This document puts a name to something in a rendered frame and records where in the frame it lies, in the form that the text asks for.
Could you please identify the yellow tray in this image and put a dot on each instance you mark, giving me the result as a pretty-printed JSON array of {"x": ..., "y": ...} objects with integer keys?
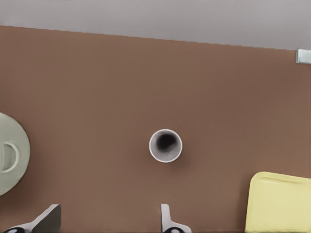
[{"x": 279, "y": 204}]

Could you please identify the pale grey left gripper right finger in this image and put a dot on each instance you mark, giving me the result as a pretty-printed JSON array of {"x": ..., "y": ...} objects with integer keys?
[{"x": 166, "y": 217}]

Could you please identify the white cup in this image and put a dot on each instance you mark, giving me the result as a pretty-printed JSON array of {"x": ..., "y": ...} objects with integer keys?
[{"x": 165, "y": 145}]

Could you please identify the pale green mug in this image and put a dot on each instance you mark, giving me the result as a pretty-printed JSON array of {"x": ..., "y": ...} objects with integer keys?
[{"x": 8, "y": 157}]

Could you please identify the silver frame post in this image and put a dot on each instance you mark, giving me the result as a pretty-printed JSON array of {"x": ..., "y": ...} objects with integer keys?
[{"x": 303, "y": 56}]

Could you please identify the pale green plate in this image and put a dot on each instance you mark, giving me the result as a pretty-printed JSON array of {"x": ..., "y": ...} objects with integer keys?
[{"x": 15, "y": 148}]

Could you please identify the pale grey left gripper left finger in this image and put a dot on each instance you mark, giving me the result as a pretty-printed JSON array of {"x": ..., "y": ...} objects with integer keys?
[{"x": 46, "y": 219}]

